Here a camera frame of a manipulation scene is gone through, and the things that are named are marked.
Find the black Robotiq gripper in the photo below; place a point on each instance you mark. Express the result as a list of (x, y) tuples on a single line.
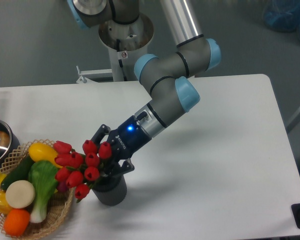
[(128, 138)]

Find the red tulip bouquet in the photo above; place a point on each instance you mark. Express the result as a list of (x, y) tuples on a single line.
[(83, 172)]

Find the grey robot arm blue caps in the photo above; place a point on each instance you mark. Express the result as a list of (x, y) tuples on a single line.
[(170, 98)]

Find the dark grey ribbed vase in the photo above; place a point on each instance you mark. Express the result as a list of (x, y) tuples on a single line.
[(111, 191)]

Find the red radish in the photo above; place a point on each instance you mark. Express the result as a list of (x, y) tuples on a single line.
[(62, 187)]

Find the green bok choy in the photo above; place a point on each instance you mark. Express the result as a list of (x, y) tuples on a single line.
[(42, 177)]

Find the yellow squash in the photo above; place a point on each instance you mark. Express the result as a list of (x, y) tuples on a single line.
[(39, 151)]

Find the woven wicker basket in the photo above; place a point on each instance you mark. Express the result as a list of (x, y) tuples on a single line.
[(58, 206)]

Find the green cucumber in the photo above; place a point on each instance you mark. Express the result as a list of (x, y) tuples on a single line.
[(20, 172)]

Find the cream round bun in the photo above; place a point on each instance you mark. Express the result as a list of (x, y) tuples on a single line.
[(20, 194)]

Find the orange fruit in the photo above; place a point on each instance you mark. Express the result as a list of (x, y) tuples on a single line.
[(16, 222)]

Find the yellow bell pepper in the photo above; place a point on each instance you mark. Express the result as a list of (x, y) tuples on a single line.
[(5, 208)]

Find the blue plastic bag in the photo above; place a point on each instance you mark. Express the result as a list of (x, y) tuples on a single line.
[(282, 16)]

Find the white metal base frame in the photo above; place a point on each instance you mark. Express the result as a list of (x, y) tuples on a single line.
[(95, 73)]

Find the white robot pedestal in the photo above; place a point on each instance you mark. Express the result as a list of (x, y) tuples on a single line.
[(126, 43)]

